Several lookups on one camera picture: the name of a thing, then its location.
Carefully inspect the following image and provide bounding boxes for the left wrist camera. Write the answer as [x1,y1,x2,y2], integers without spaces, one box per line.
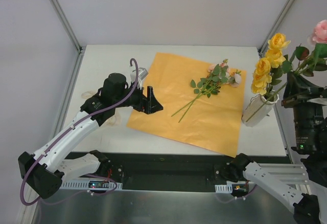
[130,68,148,88]

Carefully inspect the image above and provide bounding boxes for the aluminium frame post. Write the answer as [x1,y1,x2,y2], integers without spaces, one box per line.
[49,0,83,54]
[257,0,297,57]

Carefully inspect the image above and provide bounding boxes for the left aluminium frame post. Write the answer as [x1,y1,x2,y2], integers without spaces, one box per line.
[49,0,83,54]

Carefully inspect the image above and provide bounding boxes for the white cable duct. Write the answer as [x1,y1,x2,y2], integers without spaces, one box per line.
[215,184,233,194]
[60,179,123,191]

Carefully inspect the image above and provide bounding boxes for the large pink rose stem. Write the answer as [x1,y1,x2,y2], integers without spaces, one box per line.
[245,19,327,122]

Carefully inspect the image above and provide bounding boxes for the left white cable duct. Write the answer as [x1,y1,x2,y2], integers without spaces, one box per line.
[60,179,123,191]

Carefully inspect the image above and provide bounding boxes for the cream ribbon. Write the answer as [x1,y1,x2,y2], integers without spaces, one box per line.
[81,91,122,126]

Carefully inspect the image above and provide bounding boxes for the yellow rose stem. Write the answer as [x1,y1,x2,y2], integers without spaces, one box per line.
[251,33,290,99]

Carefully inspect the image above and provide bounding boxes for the flower bunch pink yellow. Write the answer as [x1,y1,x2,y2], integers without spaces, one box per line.
[171,59,242,122]

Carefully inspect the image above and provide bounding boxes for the right white cable duct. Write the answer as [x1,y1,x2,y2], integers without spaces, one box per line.
[215,184,233,194]

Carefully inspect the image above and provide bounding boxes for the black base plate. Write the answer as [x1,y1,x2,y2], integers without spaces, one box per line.
[61,150,294,191]

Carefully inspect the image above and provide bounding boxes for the right aluminium frame post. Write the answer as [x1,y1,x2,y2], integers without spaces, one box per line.
[257,0,297,57]

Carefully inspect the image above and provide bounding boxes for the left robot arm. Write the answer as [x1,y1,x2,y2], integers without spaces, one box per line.
[18,73,163,199]

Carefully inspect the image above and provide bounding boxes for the aluminium rail front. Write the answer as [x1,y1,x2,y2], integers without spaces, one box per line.
[60,159,311,191]

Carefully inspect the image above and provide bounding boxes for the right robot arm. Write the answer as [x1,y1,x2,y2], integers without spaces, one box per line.
[219,72,326,223]

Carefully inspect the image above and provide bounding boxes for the orange wrapping paper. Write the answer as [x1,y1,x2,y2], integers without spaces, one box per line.
[127,53,247,157]

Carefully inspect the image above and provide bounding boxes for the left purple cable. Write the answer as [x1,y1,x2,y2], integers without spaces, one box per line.
[19,58,140,207]

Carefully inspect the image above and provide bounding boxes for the white ribbed vase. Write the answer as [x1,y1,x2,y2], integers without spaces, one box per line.
[242,94,279,127]

